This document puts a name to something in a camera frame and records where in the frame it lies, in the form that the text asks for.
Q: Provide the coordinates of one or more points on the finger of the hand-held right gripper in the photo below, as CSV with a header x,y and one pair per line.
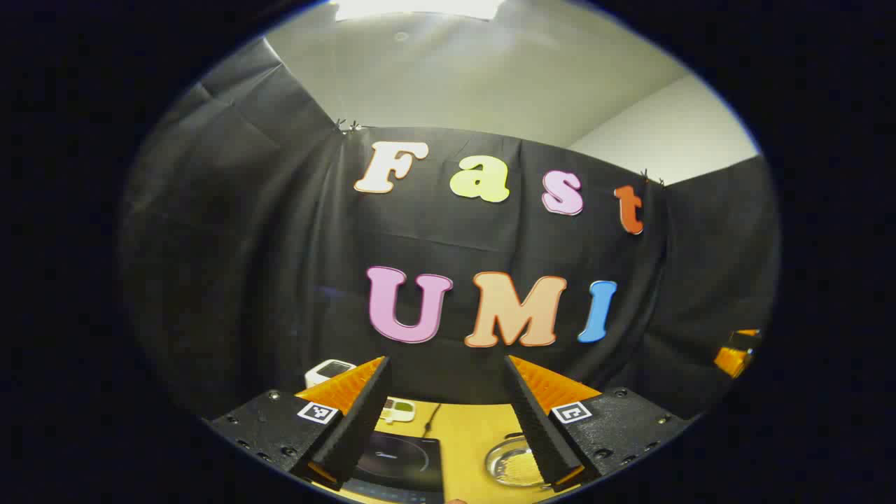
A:
x,y
731,360

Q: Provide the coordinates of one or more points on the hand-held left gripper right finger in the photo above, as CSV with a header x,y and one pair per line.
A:
x,y
542,434

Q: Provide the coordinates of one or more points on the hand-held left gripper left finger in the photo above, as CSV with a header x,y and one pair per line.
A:
x,y
357,427

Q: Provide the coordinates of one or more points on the stainless steel pot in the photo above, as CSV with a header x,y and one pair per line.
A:
x,y
507,462

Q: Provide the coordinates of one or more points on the black induction cooktop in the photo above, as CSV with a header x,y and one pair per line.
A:
x,y
406,462

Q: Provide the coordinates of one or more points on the white divided bean dish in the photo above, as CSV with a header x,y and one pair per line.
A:
x,y
400,411

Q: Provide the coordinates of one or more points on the white box appliance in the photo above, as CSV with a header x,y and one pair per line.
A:
x,y
329,371

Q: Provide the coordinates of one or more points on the ceiling light panel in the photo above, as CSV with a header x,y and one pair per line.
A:
x,y
420,7

